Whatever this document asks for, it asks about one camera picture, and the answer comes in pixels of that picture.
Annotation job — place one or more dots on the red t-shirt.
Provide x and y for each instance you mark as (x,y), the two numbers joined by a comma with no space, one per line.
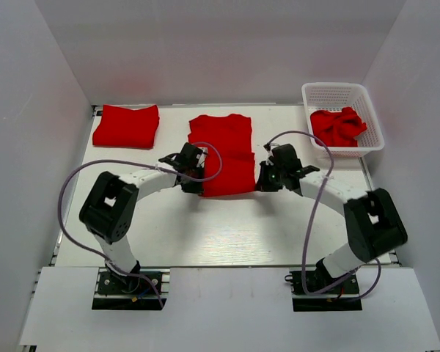
(127,128)
(229,153)
(337,129)

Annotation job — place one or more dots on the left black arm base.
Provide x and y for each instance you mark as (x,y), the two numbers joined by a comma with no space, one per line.
(112,295)

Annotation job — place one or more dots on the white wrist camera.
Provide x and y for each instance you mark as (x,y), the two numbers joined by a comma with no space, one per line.
(201,157)
(270,158)

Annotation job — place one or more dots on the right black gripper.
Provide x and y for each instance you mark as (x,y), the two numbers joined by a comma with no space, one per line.
(264,185)

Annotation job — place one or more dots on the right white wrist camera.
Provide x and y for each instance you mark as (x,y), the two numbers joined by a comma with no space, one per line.
(270,158)

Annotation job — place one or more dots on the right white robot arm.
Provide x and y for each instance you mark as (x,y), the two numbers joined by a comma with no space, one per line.
(373,224)

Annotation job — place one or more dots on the crumpled red t-shirt in basket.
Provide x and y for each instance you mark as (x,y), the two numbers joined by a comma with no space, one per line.
(337,129)

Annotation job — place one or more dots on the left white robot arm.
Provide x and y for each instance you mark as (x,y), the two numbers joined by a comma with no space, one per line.
(108,210)

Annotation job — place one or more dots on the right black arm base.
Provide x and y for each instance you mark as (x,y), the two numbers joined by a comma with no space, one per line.
(343,297)

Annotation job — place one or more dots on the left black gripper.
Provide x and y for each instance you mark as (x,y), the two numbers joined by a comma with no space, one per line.
(196,188)

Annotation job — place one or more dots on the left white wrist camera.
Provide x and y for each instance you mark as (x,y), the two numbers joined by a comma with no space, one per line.
(201,157)

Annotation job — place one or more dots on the white plastic basket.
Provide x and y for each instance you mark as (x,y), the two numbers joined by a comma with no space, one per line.
(335,96)

